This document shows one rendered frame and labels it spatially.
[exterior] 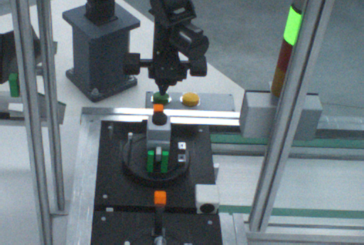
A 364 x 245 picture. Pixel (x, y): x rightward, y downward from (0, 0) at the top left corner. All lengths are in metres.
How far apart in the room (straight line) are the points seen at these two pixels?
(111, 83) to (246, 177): 0.46
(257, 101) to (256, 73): 2.20
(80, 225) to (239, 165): 0.39
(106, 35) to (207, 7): 2.29
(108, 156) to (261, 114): 0.39
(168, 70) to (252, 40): 2.20
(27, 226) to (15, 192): 0.10
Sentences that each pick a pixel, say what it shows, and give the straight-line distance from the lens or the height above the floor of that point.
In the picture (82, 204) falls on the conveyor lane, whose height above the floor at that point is 0.95.
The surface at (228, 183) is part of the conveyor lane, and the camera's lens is 1.26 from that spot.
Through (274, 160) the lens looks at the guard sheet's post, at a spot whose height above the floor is 1.15.
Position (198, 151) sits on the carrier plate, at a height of 0.97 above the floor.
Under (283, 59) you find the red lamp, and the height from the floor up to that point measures 1.33.
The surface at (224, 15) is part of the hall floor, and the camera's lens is 3.60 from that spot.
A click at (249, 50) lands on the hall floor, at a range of 3.32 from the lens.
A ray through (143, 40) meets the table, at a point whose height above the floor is 0.86.
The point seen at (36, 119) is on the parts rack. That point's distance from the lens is 0.84.
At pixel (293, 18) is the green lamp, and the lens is 0.86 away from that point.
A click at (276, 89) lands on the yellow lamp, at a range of 0.93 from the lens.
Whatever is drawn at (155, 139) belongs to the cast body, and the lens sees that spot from 1.12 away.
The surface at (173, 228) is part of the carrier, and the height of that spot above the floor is 0.97.
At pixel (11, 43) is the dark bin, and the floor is 1.34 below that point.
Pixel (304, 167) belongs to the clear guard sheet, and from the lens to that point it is 1.03.
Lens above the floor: 1.83
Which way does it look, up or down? 42 degrees down
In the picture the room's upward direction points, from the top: 2 degrees clockwise
